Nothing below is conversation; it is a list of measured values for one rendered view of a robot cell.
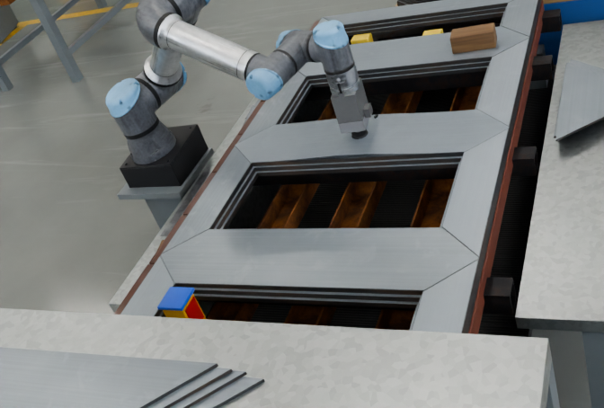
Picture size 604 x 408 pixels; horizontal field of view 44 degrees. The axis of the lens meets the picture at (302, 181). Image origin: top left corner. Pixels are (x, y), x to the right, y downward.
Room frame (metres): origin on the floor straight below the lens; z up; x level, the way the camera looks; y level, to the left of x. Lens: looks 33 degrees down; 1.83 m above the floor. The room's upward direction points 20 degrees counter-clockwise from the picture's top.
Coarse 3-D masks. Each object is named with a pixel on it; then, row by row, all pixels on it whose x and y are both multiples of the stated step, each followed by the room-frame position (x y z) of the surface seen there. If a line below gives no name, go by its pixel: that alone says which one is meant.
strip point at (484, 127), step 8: (480, 112) 1.55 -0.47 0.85; (480, 120) 1.52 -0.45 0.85; (488, 120) 1.50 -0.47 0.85; (496, 120) 1.49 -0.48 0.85; (472, 128) 1.50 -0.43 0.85; (480, 128) 1.49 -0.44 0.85; (488, 128) 1.47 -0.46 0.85; (496, 128) 1.46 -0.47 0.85; (504, 128) 1.45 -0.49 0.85; (472, 136) 1.47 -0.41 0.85; (480, 136) 1.45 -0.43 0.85; (488, 136) 1.44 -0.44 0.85; (472, 144) 1.43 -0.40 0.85
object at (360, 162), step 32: (352, 32) 2.34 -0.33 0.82; (448, 64) 1.86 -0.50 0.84; (480, 64) 1.81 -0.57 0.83; (288, 96) 2.00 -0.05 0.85; (256, 128) 1.88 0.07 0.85; (512, 128) 1.48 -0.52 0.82; (320, 160) 1.60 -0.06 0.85; (352, 160) 1.56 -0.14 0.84; (384, 160) 1.52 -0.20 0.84; (416, 160) 1.47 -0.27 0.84; (448, 160) 1.43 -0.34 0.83; (224, 224) 1.51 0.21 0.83; (480, 256) 1.08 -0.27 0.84; (224, 288) 1.26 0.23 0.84; (256, 288) 1.22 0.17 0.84; (288, 288) 1.18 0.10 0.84; (320, 288) 1.15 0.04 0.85; (352, 288) 1.11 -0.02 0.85
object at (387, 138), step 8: (384, 120) 1.66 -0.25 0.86; (392, 120) 1.65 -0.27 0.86; (400, 120) 1.64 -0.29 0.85; (408, 120) 1.63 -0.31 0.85; (384, 128) 1.63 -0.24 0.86; (392, 128) 1.62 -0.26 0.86; (400, 128) 1.60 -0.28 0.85; (376, 136) 1.60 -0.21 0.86; (384, 136) 1.59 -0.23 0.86; (392, 136) 1.58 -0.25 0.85; (400, 136) 1.57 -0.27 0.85; (376, 144) 1.57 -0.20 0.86; (384, 144) 1.56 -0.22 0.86; (392, 144) 1.55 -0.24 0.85; (400, 144) 1.54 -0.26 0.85; (368, 152) 1.55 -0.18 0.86; (376, 152) 1.53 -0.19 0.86; (384, 152) 1.52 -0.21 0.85; (392, 152) 1.51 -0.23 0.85
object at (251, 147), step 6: (264, 132) 1.84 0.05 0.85; (270, 132) 1.83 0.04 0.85; (252, 138) 1.83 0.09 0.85; (258, 138) 1.82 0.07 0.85; (264, 138) 1.80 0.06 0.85; (246, 144) 1.81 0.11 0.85; (252, 144) 1.80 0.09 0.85; (258, 144) 1.79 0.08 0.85; (240, 150) 1.79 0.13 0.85; (246, 150) 1.78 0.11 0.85; (252, 150) 1.77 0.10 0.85; (258, 150) 1.76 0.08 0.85; (246, 156) 1.74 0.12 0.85; (252, 156) 1.73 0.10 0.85
